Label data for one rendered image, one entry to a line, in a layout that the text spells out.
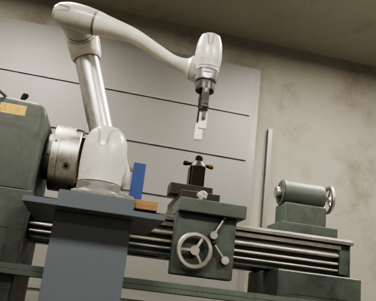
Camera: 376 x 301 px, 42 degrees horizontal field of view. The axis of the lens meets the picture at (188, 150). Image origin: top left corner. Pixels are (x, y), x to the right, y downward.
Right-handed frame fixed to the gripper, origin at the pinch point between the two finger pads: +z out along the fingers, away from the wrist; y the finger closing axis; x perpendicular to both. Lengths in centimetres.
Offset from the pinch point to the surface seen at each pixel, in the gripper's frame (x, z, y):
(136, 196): -22, 17, -57
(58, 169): -58, 12, -44
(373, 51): 186, -199, -252
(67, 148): -56, 2, -42
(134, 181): -24, 10, -57
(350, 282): 79, 45, -46
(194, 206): 4.1, 22.7, -33.3
